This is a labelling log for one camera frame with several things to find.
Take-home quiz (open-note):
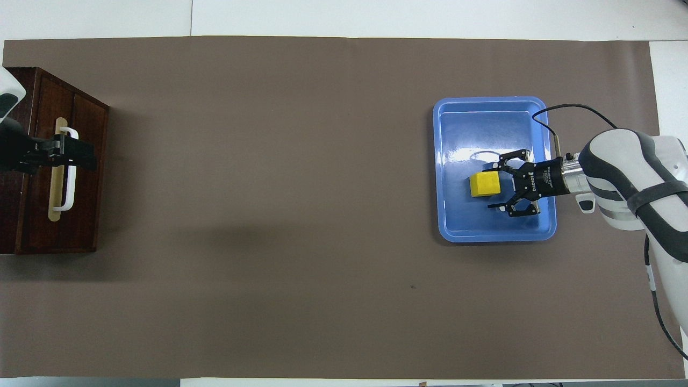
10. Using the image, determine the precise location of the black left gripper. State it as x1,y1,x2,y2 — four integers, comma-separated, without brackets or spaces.
0,119,98,173

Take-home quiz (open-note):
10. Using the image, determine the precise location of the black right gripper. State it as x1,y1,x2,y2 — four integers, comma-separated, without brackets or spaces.
488,149,566,218

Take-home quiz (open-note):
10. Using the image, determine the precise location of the yellow cube block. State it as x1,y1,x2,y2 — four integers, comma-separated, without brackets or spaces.
469,171,501,198

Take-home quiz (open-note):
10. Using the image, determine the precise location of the white drawer handle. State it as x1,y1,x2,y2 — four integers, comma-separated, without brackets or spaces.
57,127,80,212

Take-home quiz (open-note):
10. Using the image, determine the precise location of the dark wooden drawer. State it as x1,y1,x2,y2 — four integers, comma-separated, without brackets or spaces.
24,73,109,252

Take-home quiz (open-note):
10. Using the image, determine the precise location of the dark wooden drawer cabinet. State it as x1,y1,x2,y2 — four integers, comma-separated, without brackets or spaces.
0,67,110,255

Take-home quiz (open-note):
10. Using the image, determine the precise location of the blue plastic tray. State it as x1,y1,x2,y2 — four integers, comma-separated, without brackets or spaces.
433,97,557,243

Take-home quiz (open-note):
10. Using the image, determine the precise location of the brown paper table mat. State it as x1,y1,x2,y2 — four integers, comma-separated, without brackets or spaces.
0,35,687,380

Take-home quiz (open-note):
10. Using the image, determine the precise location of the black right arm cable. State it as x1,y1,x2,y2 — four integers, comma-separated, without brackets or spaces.
532,103,688,362

